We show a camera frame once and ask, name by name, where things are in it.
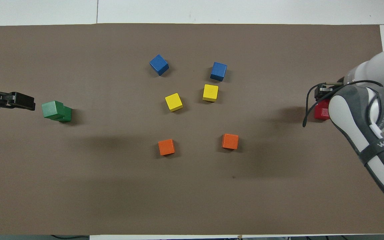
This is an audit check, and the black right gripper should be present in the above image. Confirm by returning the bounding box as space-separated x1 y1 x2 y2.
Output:
314 78 346 101

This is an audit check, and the green wooden cube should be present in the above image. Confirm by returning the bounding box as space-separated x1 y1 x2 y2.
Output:
41 101 65 120
57 106 73 122

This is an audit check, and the orange wooden cube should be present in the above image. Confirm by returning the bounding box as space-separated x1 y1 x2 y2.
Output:
222 134 239 150
158 139 175 156

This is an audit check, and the blue wooden cube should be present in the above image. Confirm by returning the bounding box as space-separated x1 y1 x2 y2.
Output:
149 54 170 76
210 62 228 82

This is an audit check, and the yellow wooden cube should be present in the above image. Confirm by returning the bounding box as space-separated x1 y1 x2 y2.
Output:
165 93 183 112
203 84 219 102

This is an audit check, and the brown paper mat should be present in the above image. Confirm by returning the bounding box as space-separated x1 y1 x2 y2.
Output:
0 23 384 236

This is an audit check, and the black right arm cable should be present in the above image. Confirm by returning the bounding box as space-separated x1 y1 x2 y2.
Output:
303 80 384 159

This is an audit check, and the black base power cable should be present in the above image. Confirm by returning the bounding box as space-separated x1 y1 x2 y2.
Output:
50 234 90 240

